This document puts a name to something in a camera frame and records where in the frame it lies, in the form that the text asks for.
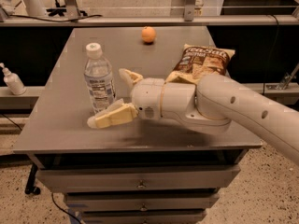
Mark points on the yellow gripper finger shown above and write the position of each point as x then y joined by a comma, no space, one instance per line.
130,77
116,114

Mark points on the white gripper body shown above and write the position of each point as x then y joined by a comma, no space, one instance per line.
147,97

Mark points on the clear plastic water bottle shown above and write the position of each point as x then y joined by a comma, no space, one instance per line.
99,78

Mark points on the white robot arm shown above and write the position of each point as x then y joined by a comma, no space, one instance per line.
208,106

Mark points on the white pump dispenser bottle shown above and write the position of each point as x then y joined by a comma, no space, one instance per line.
13,81

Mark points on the orange fruit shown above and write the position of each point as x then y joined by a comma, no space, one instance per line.
148,34

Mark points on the brown chip bag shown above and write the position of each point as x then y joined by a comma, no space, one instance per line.
198,61

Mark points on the grey drawer cabinet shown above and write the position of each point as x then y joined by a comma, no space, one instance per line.
57,137

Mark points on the top grey drawer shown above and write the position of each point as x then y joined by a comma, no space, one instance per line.
138,179

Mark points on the grey drawer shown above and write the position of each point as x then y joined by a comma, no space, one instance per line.
141,201
138,179
190,216

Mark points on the middle grey drawer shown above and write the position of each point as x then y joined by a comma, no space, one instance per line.
141,201

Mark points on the bottom grey drawer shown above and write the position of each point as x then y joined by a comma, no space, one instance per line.
190,216

